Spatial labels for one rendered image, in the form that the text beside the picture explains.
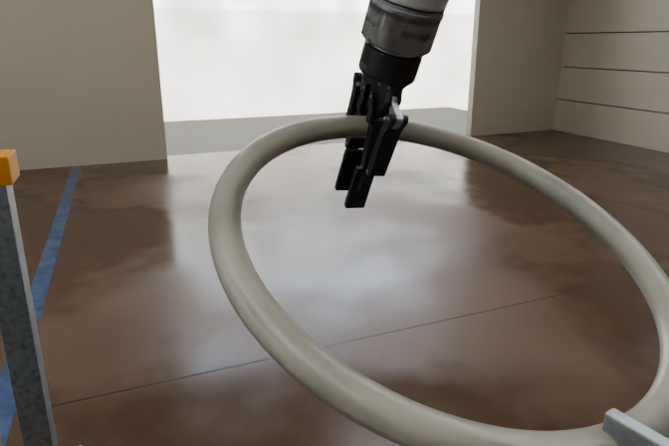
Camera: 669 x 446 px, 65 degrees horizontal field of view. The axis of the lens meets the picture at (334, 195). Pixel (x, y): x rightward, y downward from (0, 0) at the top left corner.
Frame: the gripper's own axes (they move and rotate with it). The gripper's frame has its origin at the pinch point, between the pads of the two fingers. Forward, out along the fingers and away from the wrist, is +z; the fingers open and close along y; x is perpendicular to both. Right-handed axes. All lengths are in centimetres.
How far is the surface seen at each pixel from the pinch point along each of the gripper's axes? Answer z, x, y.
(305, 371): -9.7, -20.4, 36.7
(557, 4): 97, 591, -592
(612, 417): -11.8, -0.7, 45.4
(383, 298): 163, 107, -116
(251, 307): -10.1, -23.1, 30.8
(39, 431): 132, -54, -49
